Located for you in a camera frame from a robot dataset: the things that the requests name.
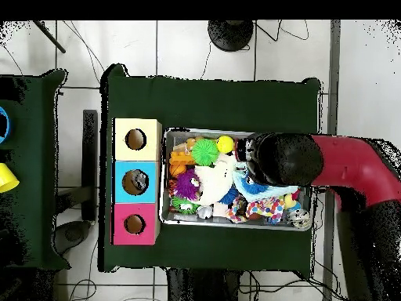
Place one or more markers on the green cloth side table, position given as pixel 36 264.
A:
pixel 31 219

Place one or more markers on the large colourful dotted cloth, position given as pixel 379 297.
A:
pixel 266 208

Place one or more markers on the silver crushed can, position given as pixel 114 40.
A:
pixel 299 218

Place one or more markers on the cream white cloth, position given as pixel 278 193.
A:
pixel 216 179

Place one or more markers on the yellow cup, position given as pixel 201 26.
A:
pixel 6 179

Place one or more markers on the black round stand base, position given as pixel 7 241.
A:
pixel 230 34

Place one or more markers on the yellow ball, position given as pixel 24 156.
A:
pixel 225 144

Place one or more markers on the dark green table cloth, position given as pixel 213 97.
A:
pixel 219 106

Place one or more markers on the green toy with white eyes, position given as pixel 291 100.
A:
pixel 183 204

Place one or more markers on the black pole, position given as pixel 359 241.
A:
pixel 50 37

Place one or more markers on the orange toy building block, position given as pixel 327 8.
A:
pixel 182 164

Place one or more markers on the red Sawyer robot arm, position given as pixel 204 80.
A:
pixel 338 166

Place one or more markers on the shallow clear mesh bin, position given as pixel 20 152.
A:
pixel 172 219

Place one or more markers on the grey round stand foot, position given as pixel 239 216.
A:
pixel 74 235

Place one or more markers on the wooden box with three holes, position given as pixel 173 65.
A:
pixel 122 128

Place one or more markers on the black panel stand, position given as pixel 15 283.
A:
pixel 90 163

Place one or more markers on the blue round object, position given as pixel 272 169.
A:
pixel 4 124

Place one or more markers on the mint green cloth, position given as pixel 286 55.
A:
pixel 276 192

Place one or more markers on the purple spiky ball with eyes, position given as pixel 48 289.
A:
pixel 187 185

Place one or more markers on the green spiky rubber ball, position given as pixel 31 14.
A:
pixel 205 151

